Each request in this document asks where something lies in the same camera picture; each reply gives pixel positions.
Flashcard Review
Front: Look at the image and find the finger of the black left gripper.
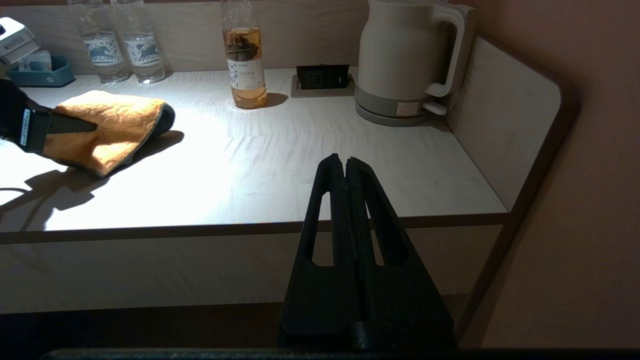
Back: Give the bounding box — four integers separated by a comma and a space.
47, 116, 97, 135

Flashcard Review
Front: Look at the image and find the small blue tray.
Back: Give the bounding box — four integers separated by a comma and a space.
6, 54, 76, 89

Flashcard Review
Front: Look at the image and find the white tea bag packet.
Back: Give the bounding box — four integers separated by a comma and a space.
17, 50, 53, 73

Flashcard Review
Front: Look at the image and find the amber tea plastic bottle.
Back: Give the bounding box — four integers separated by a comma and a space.
220, 0, 269, 110

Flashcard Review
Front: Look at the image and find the beige electric kettle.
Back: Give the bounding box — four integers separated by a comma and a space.
357, 0, 477, 104

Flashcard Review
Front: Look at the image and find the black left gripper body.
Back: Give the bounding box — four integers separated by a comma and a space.
0, 77, 51, 154

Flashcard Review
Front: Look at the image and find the grey kettle base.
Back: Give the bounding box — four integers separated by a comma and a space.
354, 84, 449, 128

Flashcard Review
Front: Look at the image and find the clear water bottle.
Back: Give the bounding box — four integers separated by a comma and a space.
110, 0, 167, 85
67, 0, 130, 84

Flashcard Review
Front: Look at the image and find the black recessed power socket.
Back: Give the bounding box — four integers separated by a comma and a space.
291, 64, 356, 99

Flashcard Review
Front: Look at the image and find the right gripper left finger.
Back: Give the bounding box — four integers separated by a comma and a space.
278, 153, 362, 350

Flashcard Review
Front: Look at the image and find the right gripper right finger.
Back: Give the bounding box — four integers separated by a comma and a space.
346, 156, 456, 350

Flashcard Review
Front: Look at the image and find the orange microfibre cloth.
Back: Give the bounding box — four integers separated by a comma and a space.
42, 90, 176, 179

